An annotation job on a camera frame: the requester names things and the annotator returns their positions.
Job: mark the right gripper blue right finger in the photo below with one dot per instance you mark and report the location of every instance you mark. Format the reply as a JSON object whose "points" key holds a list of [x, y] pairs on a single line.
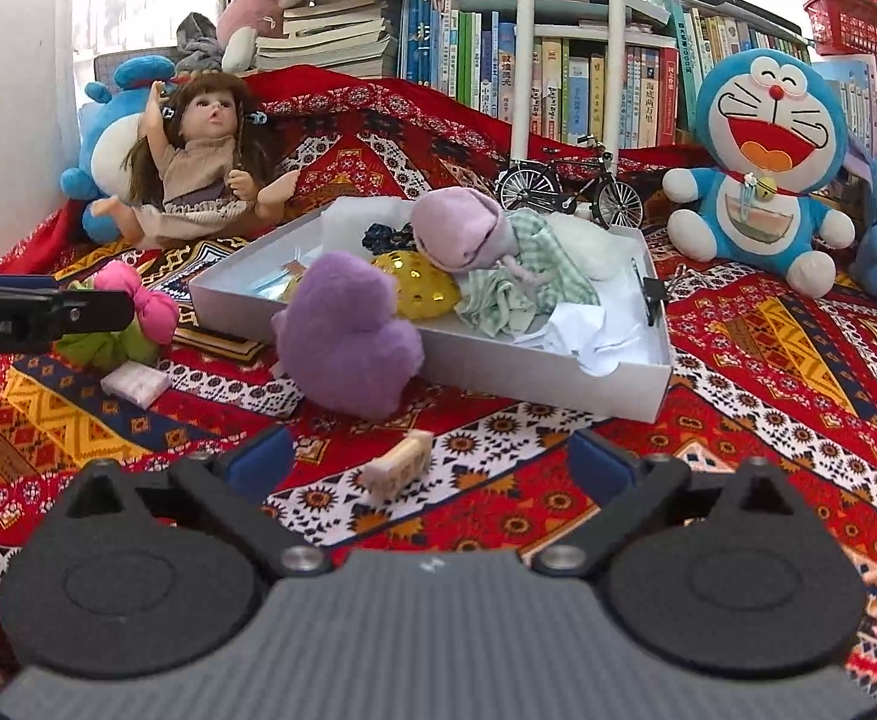
{"points": [[601, 469]]}

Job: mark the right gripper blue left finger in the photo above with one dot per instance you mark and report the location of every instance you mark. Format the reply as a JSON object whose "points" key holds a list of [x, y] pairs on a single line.
{"points": [[256, 467]]}

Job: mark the purple plush monster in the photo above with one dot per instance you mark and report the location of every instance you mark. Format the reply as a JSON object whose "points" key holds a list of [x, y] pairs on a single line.
{"points": [[341, 341]]}

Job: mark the white paper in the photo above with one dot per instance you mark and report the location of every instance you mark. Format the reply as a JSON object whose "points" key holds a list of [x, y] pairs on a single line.
{"points": [[600, 342]]}

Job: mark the green pink scrunchie bow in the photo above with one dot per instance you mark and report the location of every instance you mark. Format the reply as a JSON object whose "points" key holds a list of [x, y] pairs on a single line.
{"points": [[129, 322]]}

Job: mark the green checkered cloth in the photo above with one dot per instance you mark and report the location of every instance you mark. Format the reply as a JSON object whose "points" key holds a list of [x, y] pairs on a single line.
{"points": [[534, 276]]}

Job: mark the white fluffy plush cat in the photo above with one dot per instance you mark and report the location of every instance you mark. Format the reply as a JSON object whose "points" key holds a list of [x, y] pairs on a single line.
{"points": [[597, 252]]}

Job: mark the blue floral cloth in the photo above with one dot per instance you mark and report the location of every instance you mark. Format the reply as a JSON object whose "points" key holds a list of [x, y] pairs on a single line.
{"points": [[381, 239]]}

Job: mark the lilac knit sock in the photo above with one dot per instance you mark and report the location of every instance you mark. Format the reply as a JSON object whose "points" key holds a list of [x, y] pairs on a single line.
{"points": [[459, 229]]}

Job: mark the white cardboard box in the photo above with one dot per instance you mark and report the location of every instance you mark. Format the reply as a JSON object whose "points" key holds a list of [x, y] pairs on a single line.
{"points": [[239, 295]]}

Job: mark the blue white whale plush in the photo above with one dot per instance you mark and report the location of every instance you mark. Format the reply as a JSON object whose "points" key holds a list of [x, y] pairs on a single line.
{"points": [[109, 127]]}

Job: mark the red patterned blanket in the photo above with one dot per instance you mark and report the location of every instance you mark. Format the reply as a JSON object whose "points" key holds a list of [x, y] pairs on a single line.
{"points": [[758, 371]]}

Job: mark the brown haired baby doll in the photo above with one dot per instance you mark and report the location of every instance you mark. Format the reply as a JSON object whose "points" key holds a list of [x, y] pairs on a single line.
{"points": [[201, 167]]}

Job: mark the black miniature bicycle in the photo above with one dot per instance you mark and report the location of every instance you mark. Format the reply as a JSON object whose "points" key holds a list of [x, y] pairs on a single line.
{"points": [[563, 184]]}

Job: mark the grey cloth bundle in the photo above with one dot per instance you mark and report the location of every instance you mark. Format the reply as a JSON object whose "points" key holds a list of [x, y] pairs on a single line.
{"points": [[198, 46]]}

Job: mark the Doraemon plush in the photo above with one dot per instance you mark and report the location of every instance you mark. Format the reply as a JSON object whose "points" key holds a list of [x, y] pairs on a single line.
{"points": [[776, 131]]}

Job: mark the pink bunny plush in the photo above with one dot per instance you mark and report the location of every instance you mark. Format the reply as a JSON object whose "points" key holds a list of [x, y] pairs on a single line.
{"points": [[241, 25]]}

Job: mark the row of upright books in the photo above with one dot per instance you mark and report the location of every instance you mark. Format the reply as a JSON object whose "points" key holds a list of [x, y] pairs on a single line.
{"points": [[467, 49]]}

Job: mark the stack of grey books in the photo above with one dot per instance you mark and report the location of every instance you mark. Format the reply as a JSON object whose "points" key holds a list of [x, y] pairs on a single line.
{"points": [[355, 37]]}

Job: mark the red plastic basket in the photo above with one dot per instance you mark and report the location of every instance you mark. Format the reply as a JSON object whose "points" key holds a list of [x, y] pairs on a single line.
{"points": [[843, 27]]}

